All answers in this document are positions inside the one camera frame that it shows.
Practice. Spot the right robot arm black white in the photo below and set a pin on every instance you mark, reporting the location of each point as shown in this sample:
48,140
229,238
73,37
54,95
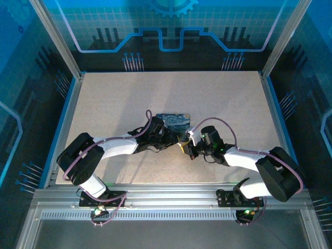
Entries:
241,160

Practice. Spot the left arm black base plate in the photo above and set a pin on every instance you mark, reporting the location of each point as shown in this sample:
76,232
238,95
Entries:
116,198

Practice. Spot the starry night print tin box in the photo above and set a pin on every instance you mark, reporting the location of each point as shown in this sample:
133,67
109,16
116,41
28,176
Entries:
176,122

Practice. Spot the aluminium frame post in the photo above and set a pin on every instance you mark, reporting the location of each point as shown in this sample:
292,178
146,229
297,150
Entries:
57,39
285,39

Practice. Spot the aluminium table side rail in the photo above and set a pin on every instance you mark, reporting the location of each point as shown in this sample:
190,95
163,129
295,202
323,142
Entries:
67,116
275,111

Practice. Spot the aluminium mounting rail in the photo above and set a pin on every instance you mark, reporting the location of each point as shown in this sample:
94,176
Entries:
168,194

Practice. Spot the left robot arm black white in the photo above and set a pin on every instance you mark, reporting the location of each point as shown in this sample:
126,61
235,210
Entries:
116,147

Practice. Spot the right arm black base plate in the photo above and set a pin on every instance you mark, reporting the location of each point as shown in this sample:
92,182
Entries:
224,198

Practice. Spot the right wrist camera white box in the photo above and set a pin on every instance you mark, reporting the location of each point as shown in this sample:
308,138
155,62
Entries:
192,135

